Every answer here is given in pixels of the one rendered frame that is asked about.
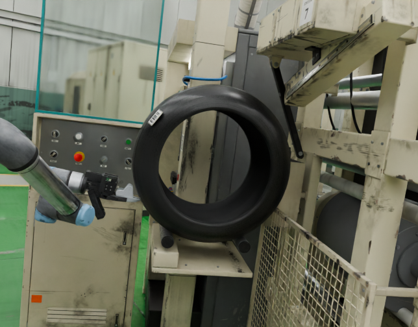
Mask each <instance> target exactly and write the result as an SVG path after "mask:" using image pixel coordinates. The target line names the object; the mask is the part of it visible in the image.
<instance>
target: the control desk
mask: <svg viewBox="0 0 418 327"><path fill-rule="evenodd" d="M141 126H142V125H141V124H135V123H124V122H118V121H107V120H102V119H90V118H85V117H73V116H68V115H56V114H46V113H39V112H36V113H34V117H33V128H32V142H33V143H34V144H35V146H36V147H37V148H38V150H39V156H40V157H41V158H42V159H43V160H44V161H45V163H46V164H47V165H48V166H50V167H56V168H59V169H65V170H68V171H74V172H78V173H84V175H85V174H86V171H87V170H89V171H91V172H94V173H100V174H103V173H108V174H111V175H117V176H118V180H117V181H118V182H117V186H116V189H115V191H117V188H125V187H126V186H127V184H132V185H133V194H134V197H138V198H139V196H138V193H137V191H136V187H135V184H134V178H133V172H132V158H133V152H134V146H135V143H136V139H137V137H138V133H139V131H140V129H141ZM29 189H30V190H29V196H28V206H27V225H26V235H25V253H24V264H23V282H22V292H21V311H20V321H19V327H130V325H131V318H132V307H133V300H134V288H135V281H136V269H137V262H138V251H139V244H140V232H141V220H142V213H143V204H142V202H141V200H140V201H138V202H119V201H114V200H106V199H101V198H100V200H101V204H102V206H103V208H104V210H105V213H106V214H105V217H104V218H103V219H99V220H97V218H96V216H95V217H94V220H93V221H92V223H91V224H90V225H88V226H77V225H75V224H71V223H67V222H64V221H59V220H56V222H55V223H43V222H39V221H37V220H36V219H35V218H34V216H35V211H36V207H37V203H38V199H39V196H40V194H39V193H38V192H37V191H36V190H35V189H34V188H33V187H32V186H31V185H30V184H29ZM32 295H42V302H41V303H39V302H31V298H32Z"/></svg>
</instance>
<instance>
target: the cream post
mask: <svg viewBox="0 0 418 327"><path fill-rule="evenodd" d="M229 10H230V0H197V10H196V17H195V27H194V33H193V46H192V50H191V62H190V69H191V77H201V78H213V79H214V78H221V73H222V67H223V57H224V51H225V41H226V35H227V25H228V15H229ZM220 83H221V81H205V80H192V79H190V85H189V86H188V88H191V87H194V86H200V85H206V84H220ZM216 114H217V111H215V110H210V111H206V112H201V113H199V114H195V115H193V116H191V117H189V118H187V119H186V120H184V124H183V130H182V133H183V135H184V140H183V146H182V151H181V150H180V158H179V164H178V174H179V179H178V181H177V186H176V192H175V195H176V196H178V197H180V198H181V199H184V200H186V201H188V202H193V203H198V204H205V203H206V193H207V187H208V177H209V172H210V162H211V155H212V145H213V140H214V130H215V120H216ZM195 282H196V275H194V274H169V273H166V282H165V289H164V299H163V306H162V317H161V323H160V327H190V323H191V313H192V307H193V298H194V292H195Z"/></svg>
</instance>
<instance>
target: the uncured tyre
mask: <svg viewBox="0 0 418 327"><path fill-rule="evenodd" d="M158 109H160V110H161V111H163V113H162V115H161V116H160V117H159V118H158V119H157V120H156V121H155V123H154V124H153V125H152V126H151V125H150V124H149V123H148V121H149V120H150V118H152V116H153V115H154V114H155V113H156V111H157V110H158ZM210 110H215V111H218V112H221V113H223V114H225V115H227V116H229V117H231V118H232V119H233V120H235V122H237V124H238V125H239V126H240V127H241V128H242V130H243V131H244V133H245V135H246V137H247V139H248V142H249V147H250V152H251V159H250V164H249V170H248V172H247V175H246V177H245V179H244V180H243V182H242V183H241V185H240V186H239V187H238V189H237V190H235V191H234V192H233V193H232V194H230V195H229V196H227V197H226V198H224V199H222V200H219V201H217V202H212V203H207V204H198V203H193V202H188V201H186V200H184V199H181V198H180V197H178V196H176V195H175V194H174V193H172V192H171V191H170V190H169V189H168V188H167V186H166V185H165V184H164V182H163V180H162V179H161V177H160V174H159V160H160V155H161V152H162V148H163V146H164V143H165V142H166V140H167V138H168V137H169V135H170V134H171V133H172V131H173V130H174V129H175V128H176V127H177V126H178V125H179V124H181V122H183V121H184V120H186V119H187V118H189V117H191V116H193V115H195V114H199V113H201V112H206V111H210ZM290 166H291V159H290V151H289V145H288V141H287V138H286V135H285V133H284V130H283V128H282V126H281V124H280V123H279V121H278V119H277V118H276V116H275V115H274V113H273V112H272V111H271V110H270V109H269V108H268V107H267V106H266V105H265V104H264V103H263V102H262V101H261V100H259V99H257V98H256V97H255V96H253V95H251V94H250V93H247V92H246V91H243V90H241V89H238V88H235V87H232V86H226V85H220V84H206V85H200V86H194V87H191V88H188V89H185V90H182V91H180V92H178V93H175V94H173V95H172V96H170V97H168V98H167V99H165V100H164V101H162V102H161V103H160V104H159V105H158V106H157V107H156V108H155V109H154V110H153V111H152V112H151V113H150V114H149V115H148V117H147V118H146V120H145V121H144V123H143V125H142V126H141V129H140V131H139V133H138V137H137V139H136V143H135V146H134V152H133V158H132V172H133V178H134V184H135V187H136V191H137V193H138V196H140V198H141V200H142V202H143V204H144V207H145V209H146V210H147V211H148V212H149V214H150V215H151V216H152V218H153V219H154V220H155V221H156V222H157V223H159V224H160V225H161V226H163V227H164V228H165V229H166V230H169V231H170V232H172V233H174V234H176V235H178V236H180V237H183V238H185V239H189V240H192V241H198V242H203V243H218V242H224V241H230V240H232V239H236V238H239V237H241V236H244V235H245V234H248V233H249V232H251V231H253V230H254V229H256V228H257V227H259V226H260V225H261V224H262V223H263V222H264V221H266V220H267V219H268V218H269V216H270V215H271V214H272V213H273V212H274V211H275V209H276V208H277V206H278V205H279V203H280V201H281V200H282V197H283V195H284V193H285V190H286V188H287V184H288V180H289V174H290Z"/></svg>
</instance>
